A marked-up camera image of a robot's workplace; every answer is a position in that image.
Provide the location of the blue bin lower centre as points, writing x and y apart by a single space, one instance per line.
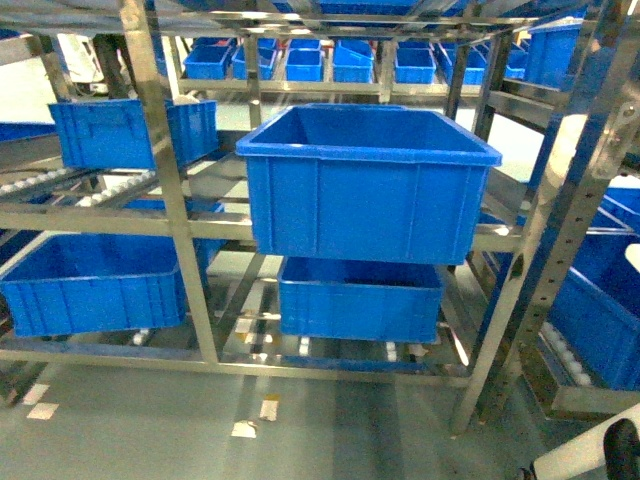
359 300

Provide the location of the large blue bin centre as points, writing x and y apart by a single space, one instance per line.
365 182

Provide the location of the large blue bin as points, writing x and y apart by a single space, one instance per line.
365 182
83 283

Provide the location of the blue bin lower left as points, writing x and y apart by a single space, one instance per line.
112 134

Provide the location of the large blue bin left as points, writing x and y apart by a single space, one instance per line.
83 283

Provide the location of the blue bin lower right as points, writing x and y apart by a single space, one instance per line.
597 308

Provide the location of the steel flow rack frame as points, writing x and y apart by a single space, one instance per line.
590 128

